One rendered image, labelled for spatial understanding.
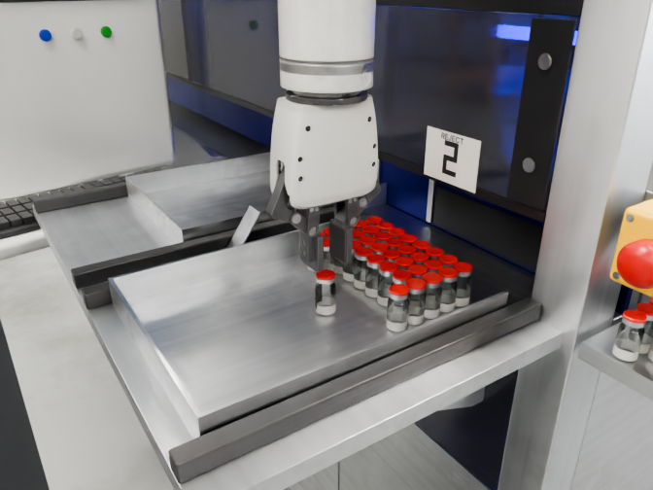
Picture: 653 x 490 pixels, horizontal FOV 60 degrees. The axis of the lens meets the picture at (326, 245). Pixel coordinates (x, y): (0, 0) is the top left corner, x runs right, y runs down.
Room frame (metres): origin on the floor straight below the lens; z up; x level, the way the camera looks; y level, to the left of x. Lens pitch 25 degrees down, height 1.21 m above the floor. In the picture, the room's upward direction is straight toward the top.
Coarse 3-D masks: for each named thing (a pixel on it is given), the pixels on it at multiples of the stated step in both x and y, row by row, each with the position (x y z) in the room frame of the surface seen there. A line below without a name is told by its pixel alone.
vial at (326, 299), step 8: (320, 280) 0.52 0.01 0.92; (328, 280) 0.52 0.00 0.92; (320, 288) 0.52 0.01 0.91; (328, 288) 0.52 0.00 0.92; (320, 296) 0.52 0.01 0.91; (328, 296) 0.52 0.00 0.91; (320, 304) 0.52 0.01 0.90; (328, 304) 0.52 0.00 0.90; (320, 312) 0.52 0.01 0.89; (328, 312) 0.52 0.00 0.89
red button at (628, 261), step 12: (636, 240) 0.43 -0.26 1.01; (648, 240) 0.43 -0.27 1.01; (624, 252) 0.43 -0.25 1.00; (636, 252) 0.42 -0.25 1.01; (648, 252) 0.41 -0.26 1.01; (624, 264) 0.42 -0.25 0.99; (636, 264) 0.41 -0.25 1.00; (648, 264) 0.41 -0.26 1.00; (624, 276) 0.42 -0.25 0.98; (636, 276) 0.41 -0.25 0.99; (648, 276) 0.40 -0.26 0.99; (648, 288) 0.41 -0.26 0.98
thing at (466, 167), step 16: (432, 128) 0.67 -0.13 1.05; (432, 144) 0.67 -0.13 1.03; (464, 144) 0.63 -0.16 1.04; (480, 144) 0.61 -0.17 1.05; (432, 160) 0.67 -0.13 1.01; (448, 160) 0.64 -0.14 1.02; (464, 160) 0.62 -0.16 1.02; (432, 176) 0.66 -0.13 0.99; (448, 176) 0.64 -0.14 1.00; (464, 176) 0.62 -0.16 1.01
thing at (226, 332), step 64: (256, 256) 0.64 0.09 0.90; (128, 320) 0.48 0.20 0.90; (192, 320) 0.51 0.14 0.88; (256, 320) 0.51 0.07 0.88; (320, 320) 0.51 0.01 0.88; (384, 320) 0.51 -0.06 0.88; (448, 320) 0.47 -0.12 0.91; (192, 384) 0.41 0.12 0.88; (256, 384) 0.41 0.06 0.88; (320, 384) 0.39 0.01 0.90
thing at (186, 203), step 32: (224, 160) 0.99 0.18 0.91; (256, 160) 1.02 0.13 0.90; (128, 192) 0.89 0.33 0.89; (160, 192) 0.91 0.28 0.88; (192, 192) 0.91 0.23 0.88; (224, 192) 0.91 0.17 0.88; (256, 192) 0.91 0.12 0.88; (384, 192) 0.86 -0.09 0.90; (160, 224) 0.75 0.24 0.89; (192, 224) 0.77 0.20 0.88; (224, 224) 0.71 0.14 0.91; (256, 224) 0.73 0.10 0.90
